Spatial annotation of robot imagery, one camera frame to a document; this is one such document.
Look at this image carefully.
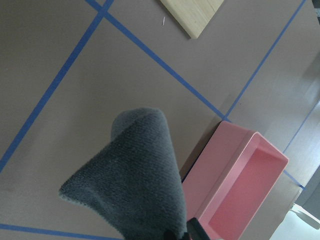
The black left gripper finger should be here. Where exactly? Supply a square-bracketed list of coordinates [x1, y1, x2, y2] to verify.
[186, 217, 211, 240]

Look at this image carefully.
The dark grey cloth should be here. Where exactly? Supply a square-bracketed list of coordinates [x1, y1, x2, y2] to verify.
[59, 107, 187, 240]

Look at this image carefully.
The pink plastic bin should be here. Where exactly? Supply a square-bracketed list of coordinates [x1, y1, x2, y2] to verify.
[182, 121, 289, 240]

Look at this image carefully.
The bamboo cutting board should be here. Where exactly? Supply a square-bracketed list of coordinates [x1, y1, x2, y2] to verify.
[160, 0, 224, 39]

